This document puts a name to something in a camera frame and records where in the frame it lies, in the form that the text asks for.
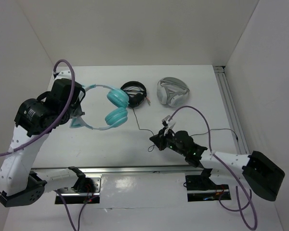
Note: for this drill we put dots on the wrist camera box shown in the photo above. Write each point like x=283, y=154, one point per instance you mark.
x=168, y=123
x=62, y=75

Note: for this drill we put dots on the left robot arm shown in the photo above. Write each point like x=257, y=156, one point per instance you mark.
x=34, y=121

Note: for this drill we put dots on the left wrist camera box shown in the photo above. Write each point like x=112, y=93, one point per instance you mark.
x=62, y=75

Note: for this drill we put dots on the teal cat-ear headphones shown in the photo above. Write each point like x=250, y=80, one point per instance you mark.
x=115, y=118

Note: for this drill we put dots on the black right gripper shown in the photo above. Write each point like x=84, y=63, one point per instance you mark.
x=159, y=139

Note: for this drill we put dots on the black headphones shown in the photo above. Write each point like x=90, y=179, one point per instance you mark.
x=136, y=92

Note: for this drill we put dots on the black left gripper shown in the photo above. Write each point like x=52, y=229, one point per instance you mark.
x=78, y=112

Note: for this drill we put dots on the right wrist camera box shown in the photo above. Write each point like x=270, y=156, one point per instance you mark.
x=168, y=123

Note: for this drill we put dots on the aluminium rail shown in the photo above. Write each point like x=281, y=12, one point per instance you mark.
x=233, y=119
x=140, y=170

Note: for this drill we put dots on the aluminium front rail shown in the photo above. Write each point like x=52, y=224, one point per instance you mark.
x=140, y=170

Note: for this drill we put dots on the aluminium right side rail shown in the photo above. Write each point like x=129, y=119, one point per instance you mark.
x=233, y=119

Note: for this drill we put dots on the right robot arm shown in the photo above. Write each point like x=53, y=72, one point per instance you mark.
x=254, y=171

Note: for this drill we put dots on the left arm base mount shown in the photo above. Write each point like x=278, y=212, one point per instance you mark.
x=90, y=192

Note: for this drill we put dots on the white grey gaming headset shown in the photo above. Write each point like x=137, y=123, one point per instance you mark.
x=172, y=92

